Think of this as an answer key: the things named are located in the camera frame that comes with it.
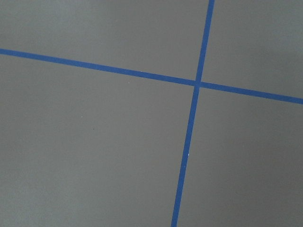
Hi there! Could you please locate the brown paper table mat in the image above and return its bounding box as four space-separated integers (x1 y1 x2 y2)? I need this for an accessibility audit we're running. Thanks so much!
0 0 303 227

